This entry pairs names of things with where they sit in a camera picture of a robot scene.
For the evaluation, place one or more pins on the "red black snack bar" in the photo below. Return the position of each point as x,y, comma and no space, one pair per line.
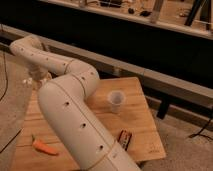
124,139

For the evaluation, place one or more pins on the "orange carrot toy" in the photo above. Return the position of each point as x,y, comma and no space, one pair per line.
42,147

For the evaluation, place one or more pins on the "white labelled bottle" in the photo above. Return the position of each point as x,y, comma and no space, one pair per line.
27,81

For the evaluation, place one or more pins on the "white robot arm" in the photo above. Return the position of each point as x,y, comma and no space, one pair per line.
62,102

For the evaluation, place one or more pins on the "clear plastic cup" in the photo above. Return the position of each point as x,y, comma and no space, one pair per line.
115,100

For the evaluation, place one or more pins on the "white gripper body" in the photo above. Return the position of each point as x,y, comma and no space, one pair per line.
39,76

